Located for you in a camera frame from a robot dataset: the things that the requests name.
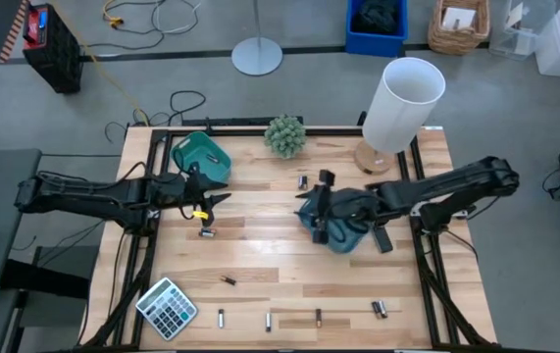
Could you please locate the silver slim battery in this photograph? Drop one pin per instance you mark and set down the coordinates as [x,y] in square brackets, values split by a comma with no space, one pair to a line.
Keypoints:
[383,309]
[220,317]
[268,322]

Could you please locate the dark teal plastic bin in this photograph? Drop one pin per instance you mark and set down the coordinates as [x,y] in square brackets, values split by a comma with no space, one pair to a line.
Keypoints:
[345,245]

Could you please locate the yellow tape tag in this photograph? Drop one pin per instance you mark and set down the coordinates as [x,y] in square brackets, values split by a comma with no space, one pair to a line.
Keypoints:
[200,214]

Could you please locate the white shade wooden base lamp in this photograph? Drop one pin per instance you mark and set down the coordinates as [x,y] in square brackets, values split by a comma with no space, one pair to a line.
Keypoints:
[402,108]

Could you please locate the grey desk calculator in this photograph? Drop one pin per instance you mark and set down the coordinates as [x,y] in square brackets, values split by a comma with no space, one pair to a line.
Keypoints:
[167,309]

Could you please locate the short silver battery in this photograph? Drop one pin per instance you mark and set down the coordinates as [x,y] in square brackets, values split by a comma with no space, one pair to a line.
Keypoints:
[207,232]

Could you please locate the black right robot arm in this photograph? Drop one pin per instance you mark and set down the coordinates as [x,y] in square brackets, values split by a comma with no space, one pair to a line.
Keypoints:
[456,184]

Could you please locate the light teal plastic bin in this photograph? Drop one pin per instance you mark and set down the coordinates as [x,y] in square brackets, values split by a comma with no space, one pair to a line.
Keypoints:
[196,152]

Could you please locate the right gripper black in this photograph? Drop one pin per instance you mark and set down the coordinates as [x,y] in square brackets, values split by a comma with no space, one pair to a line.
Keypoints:
[355,206]

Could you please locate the clear plastic container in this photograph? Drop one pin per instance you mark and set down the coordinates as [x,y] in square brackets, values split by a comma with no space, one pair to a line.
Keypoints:
[520,34]

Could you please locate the blue plastic crate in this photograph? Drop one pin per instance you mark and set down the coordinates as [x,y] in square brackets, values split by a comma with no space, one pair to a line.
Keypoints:
[375,45]

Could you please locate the wicker basket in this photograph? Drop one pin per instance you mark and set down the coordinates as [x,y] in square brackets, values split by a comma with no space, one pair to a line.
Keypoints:
[456,41]

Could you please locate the grey round floor stand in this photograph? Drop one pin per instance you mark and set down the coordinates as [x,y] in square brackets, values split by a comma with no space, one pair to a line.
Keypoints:
[257,56]

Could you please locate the black red tool case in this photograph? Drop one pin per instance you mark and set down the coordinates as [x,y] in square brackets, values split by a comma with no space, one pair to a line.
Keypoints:
[56,54]

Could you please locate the green succulent in pot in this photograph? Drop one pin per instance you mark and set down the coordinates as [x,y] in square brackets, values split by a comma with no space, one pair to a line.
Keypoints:
[285,136]

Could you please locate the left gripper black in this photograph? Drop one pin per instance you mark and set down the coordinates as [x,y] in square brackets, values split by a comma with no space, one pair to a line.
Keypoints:
[197,188]

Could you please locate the black bag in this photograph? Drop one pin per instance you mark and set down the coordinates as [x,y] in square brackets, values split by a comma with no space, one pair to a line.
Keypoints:
[375,17]

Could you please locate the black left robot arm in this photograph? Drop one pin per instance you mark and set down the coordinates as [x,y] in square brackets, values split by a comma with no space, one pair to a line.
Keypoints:
[88,198]

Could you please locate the white paper box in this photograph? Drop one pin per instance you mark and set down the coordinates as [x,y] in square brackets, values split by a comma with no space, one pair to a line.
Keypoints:
[458,17]

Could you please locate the dark slim battery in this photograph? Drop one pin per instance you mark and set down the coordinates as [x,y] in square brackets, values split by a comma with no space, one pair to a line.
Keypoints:
[212,158]
[375,309]

